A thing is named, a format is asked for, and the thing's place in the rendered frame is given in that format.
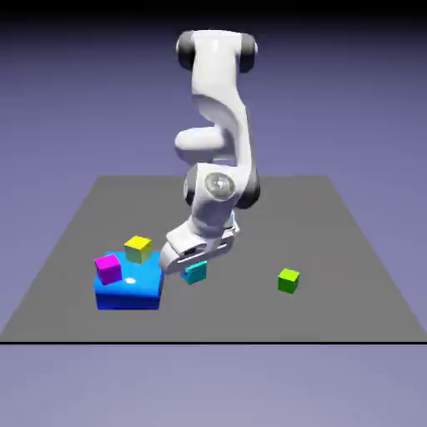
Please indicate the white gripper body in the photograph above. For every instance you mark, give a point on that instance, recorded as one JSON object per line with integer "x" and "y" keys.
{"x": 186, "y": 255}

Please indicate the small cyan cube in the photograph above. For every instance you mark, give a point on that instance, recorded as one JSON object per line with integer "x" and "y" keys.
{"x": 196, "y": 273}

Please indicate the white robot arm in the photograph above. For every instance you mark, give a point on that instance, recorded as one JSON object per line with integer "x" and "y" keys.
{"x": 218, "y": 100}

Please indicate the small yellow cube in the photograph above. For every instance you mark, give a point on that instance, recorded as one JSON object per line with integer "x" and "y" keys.
{"x": 138, "y": 248}

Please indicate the small magenta cube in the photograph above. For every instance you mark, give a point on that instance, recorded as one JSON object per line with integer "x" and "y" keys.
{"x": 108, "y": 269}

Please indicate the small green cube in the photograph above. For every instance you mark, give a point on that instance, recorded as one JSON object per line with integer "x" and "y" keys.
{"x": 288, "y": 281}

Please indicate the large blue box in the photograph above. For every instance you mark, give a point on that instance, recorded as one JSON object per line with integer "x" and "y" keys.
{"x": 133, "y": 287}

